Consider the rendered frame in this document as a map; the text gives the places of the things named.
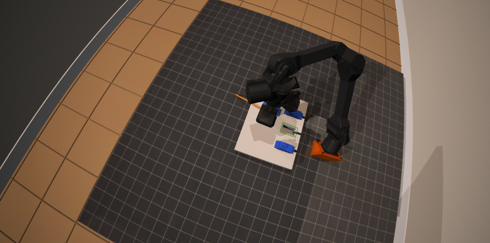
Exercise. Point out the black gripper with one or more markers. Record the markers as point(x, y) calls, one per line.
point(267, 113)

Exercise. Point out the white flat rectangular platform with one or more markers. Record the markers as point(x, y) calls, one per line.
point(277, 144)

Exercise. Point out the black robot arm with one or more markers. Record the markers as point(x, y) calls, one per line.
point(350, 66)

